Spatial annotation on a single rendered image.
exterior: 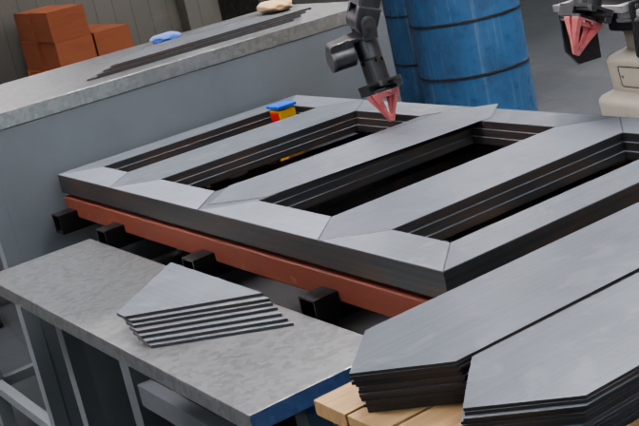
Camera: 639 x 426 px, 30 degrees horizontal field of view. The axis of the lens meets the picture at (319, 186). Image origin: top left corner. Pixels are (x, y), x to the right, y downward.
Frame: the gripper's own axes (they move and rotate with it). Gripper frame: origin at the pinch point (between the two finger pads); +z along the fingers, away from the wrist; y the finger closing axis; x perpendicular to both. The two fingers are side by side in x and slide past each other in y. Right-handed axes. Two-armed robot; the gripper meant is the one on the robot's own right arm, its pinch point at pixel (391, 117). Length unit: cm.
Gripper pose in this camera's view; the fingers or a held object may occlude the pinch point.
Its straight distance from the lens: 284.4
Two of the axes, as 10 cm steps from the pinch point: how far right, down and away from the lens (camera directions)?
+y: 4.9, -1.2, -8.7
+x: 8.1, -3.1, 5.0
